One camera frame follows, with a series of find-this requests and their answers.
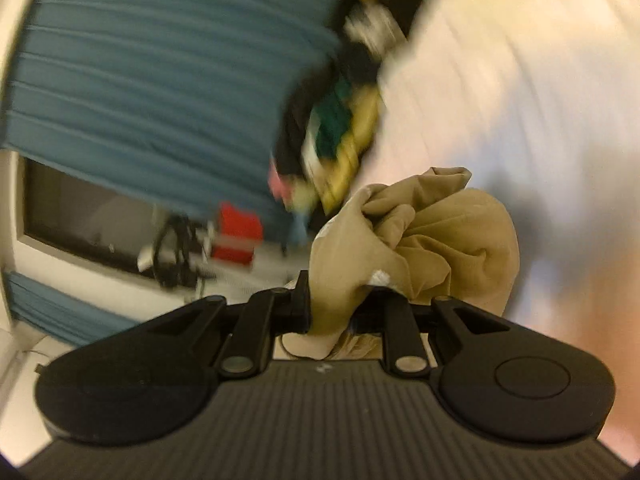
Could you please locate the dark window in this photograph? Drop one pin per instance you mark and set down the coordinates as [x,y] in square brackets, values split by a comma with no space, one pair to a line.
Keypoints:
[90,220]

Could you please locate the tan t-shirt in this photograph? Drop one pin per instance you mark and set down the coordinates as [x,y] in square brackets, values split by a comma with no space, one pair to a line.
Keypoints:
[450,240]

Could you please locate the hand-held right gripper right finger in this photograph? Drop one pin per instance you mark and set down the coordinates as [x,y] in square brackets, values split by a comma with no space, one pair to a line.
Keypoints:
[395,312]

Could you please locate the red bag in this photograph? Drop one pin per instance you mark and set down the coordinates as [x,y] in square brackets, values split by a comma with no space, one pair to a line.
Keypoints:
[239,232]

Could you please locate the yellow cloth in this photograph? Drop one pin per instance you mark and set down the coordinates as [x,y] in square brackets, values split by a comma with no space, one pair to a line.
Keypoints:
[355,150]

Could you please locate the pink garment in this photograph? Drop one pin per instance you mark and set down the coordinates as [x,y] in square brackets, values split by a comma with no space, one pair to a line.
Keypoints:
[279,182]

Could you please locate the wide blue curtain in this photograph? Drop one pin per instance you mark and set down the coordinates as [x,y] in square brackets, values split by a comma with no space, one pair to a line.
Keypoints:
[165,70]

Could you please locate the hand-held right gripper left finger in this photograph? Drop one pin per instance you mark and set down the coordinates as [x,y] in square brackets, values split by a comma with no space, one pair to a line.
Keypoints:
[301,302]

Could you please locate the green garment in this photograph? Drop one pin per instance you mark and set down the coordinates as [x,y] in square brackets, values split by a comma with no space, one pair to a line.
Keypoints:
[332,120]

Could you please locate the narrow blue curtain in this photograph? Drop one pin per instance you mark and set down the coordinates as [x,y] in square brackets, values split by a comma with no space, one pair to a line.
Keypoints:
[65,305]

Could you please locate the white patterned cloth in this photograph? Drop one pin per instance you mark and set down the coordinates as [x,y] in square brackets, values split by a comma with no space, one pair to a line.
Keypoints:
[375,25]

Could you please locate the pastel tie-dye blanket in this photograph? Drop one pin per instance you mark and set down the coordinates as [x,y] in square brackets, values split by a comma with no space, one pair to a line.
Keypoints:
[525,85]

